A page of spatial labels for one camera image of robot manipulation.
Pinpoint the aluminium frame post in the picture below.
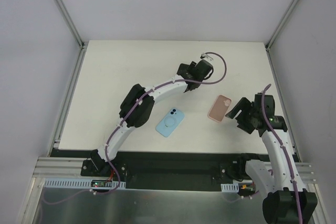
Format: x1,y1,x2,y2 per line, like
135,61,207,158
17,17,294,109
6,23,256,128
265,0,300,52
39,0,89,50

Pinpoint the pink phone case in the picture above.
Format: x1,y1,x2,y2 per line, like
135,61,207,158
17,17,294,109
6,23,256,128
207,95,232,123

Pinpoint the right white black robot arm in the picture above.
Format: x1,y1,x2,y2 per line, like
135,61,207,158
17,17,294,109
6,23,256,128
225,93,318,223

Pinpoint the left aluminium frame post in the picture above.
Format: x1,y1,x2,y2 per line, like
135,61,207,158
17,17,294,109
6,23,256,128
39,0,89,50

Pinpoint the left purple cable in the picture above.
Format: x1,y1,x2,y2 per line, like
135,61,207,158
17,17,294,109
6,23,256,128
41,51,228,205

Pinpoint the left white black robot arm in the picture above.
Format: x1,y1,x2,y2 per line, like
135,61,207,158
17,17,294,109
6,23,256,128
81,59,214,176

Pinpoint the right white cable duct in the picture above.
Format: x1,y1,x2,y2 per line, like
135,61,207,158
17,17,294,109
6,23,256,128
220,183,239,193

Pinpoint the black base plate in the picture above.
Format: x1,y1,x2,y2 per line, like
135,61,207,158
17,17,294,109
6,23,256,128
51,148,270,193

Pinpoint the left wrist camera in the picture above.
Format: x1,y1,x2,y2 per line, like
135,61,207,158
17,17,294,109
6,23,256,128
200,53,214,63

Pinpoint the metal front sheet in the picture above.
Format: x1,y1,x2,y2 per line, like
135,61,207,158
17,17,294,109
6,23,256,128
18,176,326,224

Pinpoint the left white cable duct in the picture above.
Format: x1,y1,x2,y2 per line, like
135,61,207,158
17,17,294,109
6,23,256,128
44,178,126,190

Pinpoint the light blue phone case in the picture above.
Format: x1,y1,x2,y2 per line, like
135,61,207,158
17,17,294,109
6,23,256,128
155,108,185,137

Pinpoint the right aluminium frame post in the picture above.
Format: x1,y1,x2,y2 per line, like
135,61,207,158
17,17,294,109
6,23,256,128
265,0,300,52

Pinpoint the white cable duct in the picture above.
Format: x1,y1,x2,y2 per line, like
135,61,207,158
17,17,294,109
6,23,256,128
44,178,126,190
220,183,239,193

